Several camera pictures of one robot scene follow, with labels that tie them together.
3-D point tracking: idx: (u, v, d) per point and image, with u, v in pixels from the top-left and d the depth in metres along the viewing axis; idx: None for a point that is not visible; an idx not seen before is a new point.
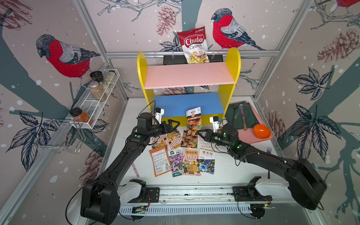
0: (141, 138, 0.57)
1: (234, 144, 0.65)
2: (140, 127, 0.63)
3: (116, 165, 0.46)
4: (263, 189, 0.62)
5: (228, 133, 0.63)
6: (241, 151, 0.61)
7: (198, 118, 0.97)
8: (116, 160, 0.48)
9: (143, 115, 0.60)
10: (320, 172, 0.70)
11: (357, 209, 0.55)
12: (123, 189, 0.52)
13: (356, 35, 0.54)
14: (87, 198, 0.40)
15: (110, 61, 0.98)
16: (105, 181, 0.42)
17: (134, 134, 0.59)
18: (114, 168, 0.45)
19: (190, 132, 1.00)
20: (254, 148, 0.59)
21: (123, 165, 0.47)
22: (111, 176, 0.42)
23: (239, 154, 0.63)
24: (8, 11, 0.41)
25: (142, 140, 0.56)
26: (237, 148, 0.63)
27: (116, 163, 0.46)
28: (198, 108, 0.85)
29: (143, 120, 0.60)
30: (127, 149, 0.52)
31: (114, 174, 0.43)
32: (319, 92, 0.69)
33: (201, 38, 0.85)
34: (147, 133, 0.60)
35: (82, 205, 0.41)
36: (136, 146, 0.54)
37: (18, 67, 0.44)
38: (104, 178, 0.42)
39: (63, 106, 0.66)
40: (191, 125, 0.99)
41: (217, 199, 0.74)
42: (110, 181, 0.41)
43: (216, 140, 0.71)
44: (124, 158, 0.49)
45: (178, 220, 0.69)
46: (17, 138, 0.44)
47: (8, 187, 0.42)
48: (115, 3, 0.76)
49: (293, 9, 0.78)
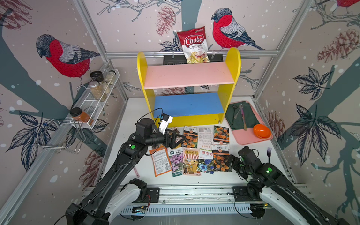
0: (136, 148, 0.51)
1: (255, 166, 0.61)
2: (138, 135, 0.56)
3: (104, 185, 0.42)
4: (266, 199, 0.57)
5: (243, 155, 0.64)
6: (270, 178, 0.54)
7: (226, 155, 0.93)
8: (104, 178, 0.44)
9: (143, 122, 0.53)
10: (320, 172, 0.70)
11: (357, 209, 0.55)
12: (117, 198, 0.52)
13: (356, 35, 0.54)
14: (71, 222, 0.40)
15: (110, 61, 0.98)
16: (87, 208, 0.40)
17: (128, 143, 0.52)
18: (101, 189, 0.42)
19: (217, 167, 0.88)
20: (288, 183, 0.52)
21: (110, 187, 0.43)
22: (95, 203, 0.39)
23: (265, 177, 0.56)
24: (8, 11, 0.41)
25: (137, 151, 0.50)
26: (265, 171, 0.56)
27: (104, 182, 0.43)
28: (225, 145, 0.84)
29: (142, 127, 0.53)
30: (117, 166, 0.46)
31: (98, 200, 0.40)
32: (319, 92, 0.69)
33: (201, 38, 0.85)
34: (144, 142, 0.56)
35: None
36: (128, 162, 0.48)
37: (18, 66, 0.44)
38: (87, 205, 0.39)
39: (63, 106, 0.66)
40: (220, 161, 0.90)
41: (217, 199, 0.74)
42: (93, 210, 0.38)
43: (240, 168, 0.71)
44: (112, 177, 0.44)
45: (178, 220, 0.69)
46: (17, 138, 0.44)
47: (8, 186, 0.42)
48: (115, 3, 0.75)
49: (293, 9, 0.78)
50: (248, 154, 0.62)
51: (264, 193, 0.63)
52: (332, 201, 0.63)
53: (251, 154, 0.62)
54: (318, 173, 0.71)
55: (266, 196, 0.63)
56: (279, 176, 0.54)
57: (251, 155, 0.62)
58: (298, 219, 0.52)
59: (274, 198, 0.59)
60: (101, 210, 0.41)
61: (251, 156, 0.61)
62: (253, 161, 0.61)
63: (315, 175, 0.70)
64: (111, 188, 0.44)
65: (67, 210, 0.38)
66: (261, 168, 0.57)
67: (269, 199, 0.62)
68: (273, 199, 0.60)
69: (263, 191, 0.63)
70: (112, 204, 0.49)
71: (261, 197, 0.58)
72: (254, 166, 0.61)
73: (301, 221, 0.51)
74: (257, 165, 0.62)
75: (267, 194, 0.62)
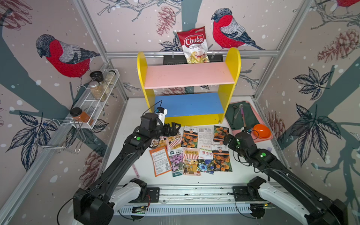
0: (141, 139, 0.53)
1: (251, 151, 0.61)
2: (143, 128, 0.58)
3: (110, 173, 0.43)
4: (266, 195, 0.62)
5: (241, 139, 0.62)
6: (263, 162, 0.54)
7: (226, 155, 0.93)
8: (111, 166, 0.45)
9: (148, 116, 0.55)
10: (320, 172, 0.70)
11: (357, 209, 0.55)
12: (122, 191, 0.53)
13: (356, 35, 0.54)
14: (78, 206, 0.40)
15: (110, 61, 0.98)
16: (95, 193, 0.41)
17: (134, 135, 0.54)
18: (108, 176, 0.43)
19: (218, 167, 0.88)
20: (282, 166, 0.51)
21: (116, 174, 0.44)
22: (102, 188, 0.40)
23: (259, 162, 0.56)
24: (8, 11, 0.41)
25: (142, 142, 0.52)
26: (259, 156, 0.55)
27: (111, 170, 0.44)
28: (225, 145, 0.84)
29: (147, 121, 0.56)
30: (123, 155, 0.48)
31: (106, 185, 0.41)
32: (319, 92, 0.69)
33: (201, 38, 0.85)
34: (148, 134, 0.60)
35: (74, 212, 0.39)
36: (133, 152, 0.50)
37: (18, 66, 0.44)
38: (95, 189, 0.40)
39: (63, 106, 0.66)
40: (220, 161, 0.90)
41: (217, 199, 0.74)
42: (100, 194, 0.39)
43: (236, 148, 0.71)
44: (119, 165, 0.46)
45: (178, 220, 0.69)
46: (17, 138, 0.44)
47: (8, 186, 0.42)
48: (115, 3, 0.76)
49: (293, 9, 0.78)
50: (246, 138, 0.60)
51: (262, 188, 0.63)
52: None
53: (249, 139, 0.59)
54: (319, 173, 0.70)
55: (265, 192, 0.62)
56: (273, 160, 0.54)
57: (249, 140, 0.59)
58: (294, 207, 0.51)
59: (271, 192, 0.59)
60: (108, 196, 0.42)
61: (249, 140, 0.59)
62: (251, 145, 0.60)
63: (315, 175, 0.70)
64: (117, 175, 0.45)
65: (75, 194, 0.39)
66: (256, 153, 0.57)
67: (267, 194, 0.61)
68: (270, 193, 0.60)
69: (262, 187, 0.63)
70: (116, 196, 0.49)
71: (262, 197, 0.74)
72: (250, 151, 0.60)
73: (296, 209, 0.50)
74: (253, 150, 0.61)
75: (265, 190, 0.62)
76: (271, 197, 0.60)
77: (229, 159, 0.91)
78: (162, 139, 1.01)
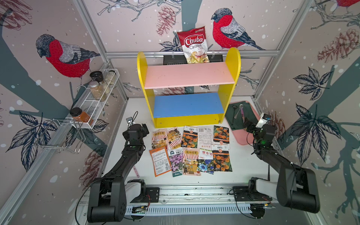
0: (137, 146, 0.63)
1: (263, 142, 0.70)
2: (132, 139, 0.68)
3: (119, 165, 0.49)
4: (259, 184, 0.64)
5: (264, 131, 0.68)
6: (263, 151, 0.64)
7: (226, 155, 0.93)
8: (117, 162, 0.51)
9: (132, 127, 0.65)
10: (320, 172, 0.70)
11: (357, 209, 0.55)
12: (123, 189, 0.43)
13: (356, 35, 0.54)
14: (95, 196, 0.41)
15: (110, 61, 0.98)
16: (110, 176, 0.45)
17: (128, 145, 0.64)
18: (117, 167, 0.48)
19: (218, 167, 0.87)
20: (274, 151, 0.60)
21: (126, 164, 0.51)
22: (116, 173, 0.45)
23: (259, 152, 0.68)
24: (8, 11, 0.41)
25: (138, 148, 0.62)
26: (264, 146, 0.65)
27: (119, 164, 0.50)
28: (225, 145, 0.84)
29: (135, 131, 0.66)
30: (126, 154, 0.56)
31: (119, 171, 0.46)
32: (319, 92, 0.69)
33: (201, 38, 0.85)
34: (139, 142, 0.69)
35: (89, 205, 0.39)
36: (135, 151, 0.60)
37: (18, 66, 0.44)
38: (109, 175, 0.45)
39: (63, 106, 0.66)
40: (220, 161, 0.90)
41: (217, 199, 0.74)
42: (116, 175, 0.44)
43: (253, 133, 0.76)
44: (126, 160, 0.53)
45: (178, 220, 0.69)
46: (17, 138, 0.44)
47: (8, 186, 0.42)
48: (115, 3, 0.75)
49: (293, 9, 0.78)
50: (269, 133, 0.65)
51: (259, 179, 0.64)
52: (332, 201, 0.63)
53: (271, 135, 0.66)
54: (318, 173, 0.71)
55: (259, 182, 0.64)
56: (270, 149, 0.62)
57: (269, 136, 0.67)
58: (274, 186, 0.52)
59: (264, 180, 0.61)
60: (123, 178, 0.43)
61: (268, 137, 0.67)
62: (267, 139, 0.68)
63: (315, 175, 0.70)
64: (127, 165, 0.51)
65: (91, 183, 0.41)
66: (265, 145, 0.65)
67: (260, 183, 0.63)
68: (262, 182, 0.62)
69: (259, 179, 0.64)
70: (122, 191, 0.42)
71: (258, 189, 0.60)
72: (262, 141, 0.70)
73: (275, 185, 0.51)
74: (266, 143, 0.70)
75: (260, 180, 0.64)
76: (263, 184, 0.61)
77: (229, 159, 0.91)
78: (162, 139, 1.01)
